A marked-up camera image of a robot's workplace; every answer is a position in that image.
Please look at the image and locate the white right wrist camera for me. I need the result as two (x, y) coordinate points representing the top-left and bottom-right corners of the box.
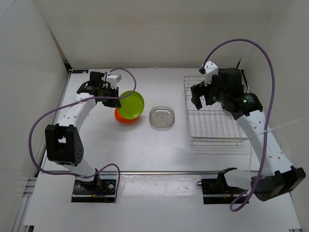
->
(199, 61), (219, 86)

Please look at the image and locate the blue label sticker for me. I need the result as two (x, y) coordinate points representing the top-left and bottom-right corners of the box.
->
(72, 70), (88, 74)

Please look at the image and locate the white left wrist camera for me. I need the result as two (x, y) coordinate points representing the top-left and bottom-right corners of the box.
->
(106, 73), (122, 89)

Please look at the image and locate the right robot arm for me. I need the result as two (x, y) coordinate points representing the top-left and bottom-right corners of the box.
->
(191, 65), (306, 202)

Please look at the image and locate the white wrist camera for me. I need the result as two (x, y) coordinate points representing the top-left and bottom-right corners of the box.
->
(199, 61), (219, 86)
(106, 73), (122, 89)

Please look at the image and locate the green plate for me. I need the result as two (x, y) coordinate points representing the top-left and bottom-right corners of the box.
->
(117, 91), (145, 120)

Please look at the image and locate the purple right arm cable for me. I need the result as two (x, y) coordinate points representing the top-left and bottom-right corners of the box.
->
(202, 39), (276, 212)

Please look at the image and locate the clear glass plate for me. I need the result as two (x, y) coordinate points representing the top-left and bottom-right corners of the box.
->
(148, 105), (175, 128)
(148, 110), (175, 131)

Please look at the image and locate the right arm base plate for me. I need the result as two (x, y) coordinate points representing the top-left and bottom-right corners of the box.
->
(196, 170), (244, 204)

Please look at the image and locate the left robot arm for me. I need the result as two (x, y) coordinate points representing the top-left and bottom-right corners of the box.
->
(45, 72), (122, 193)

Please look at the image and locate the wire dish rack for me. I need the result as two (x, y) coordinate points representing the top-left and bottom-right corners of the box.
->
(183, 75), (247, 145)

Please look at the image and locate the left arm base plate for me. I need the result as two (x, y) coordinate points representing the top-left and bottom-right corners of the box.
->
(71, 176), (117, 203)

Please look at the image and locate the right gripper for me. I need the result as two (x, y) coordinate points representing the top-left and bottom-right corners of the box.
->
(191, 72), (228, 110)

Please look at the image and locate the orange plate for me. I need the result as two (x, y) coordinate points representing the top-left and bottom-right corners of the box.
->
(114, 108), (139, 124)

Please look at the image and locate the white zip tie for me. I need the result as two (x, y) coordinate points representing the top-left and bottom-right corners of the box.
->
(246, 117), (309, 140)

